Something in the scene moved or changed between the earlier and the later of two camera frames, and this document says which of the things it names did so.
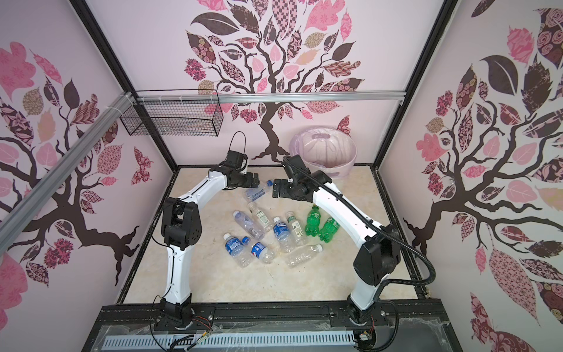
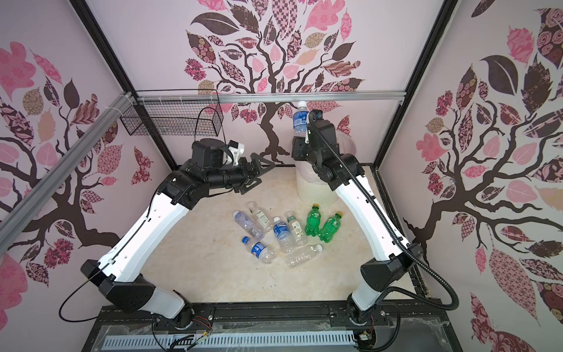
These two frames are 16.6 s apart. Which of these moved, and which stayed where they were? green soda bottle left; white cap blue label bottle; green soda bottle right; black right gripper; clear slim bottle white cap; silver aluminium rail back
Moved: white cap blue label bottle; black right gripper
Stayed: clear slim bottle white cap; green soda bottle left; silver aluminium rail back; green soda bottle right
